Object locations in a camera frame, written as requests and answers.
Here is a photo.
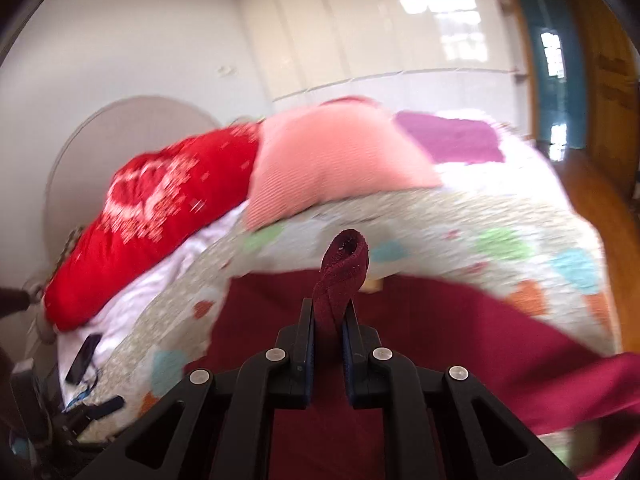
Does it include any round beige headboard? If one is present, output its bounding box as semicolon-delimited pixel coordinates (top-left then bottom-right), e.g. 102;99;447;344
43;96;220;261

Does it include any dark red sweater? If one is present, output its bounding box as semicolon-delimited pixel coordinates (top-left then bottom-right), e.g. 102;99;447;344
184;227;640;480

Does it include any heart patterned quilt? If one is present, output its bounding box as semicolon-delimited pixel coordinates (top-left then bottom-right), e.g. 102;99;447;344
81;128;622;443

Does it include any wooden door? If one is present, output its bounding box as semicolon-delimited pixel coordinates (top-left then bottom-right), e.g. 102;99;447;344
572;0;639;198

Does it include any white bed sheet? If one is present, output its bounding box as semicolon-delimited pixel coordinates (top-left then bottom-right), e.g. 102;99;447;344
56;204;246;406

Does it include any black phone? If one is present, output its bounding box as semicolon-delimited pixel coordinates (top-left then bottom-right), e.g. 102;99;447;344
65;333;102;386

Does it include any white glossy wardrobe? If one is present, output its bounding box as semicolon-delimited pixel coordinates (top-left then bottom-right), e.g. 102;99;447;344
238;0;529;133

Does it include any red floral bolster pillow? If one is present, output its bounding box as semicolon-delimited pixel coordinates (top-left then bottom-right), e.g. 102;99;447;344
43;122;262;332

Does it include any wall socket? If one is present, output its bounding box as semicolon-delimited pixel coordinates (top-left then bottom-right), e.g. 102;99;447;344
217;65;235;78

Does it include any pink waffle pillow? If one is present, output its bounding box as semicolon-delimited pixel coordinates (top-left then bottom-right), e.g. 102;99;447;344
244;101;442;231

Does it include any magenta blanket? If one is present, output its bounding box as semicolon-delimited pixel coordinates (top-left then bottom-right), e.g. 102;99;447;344
395;110;504;165

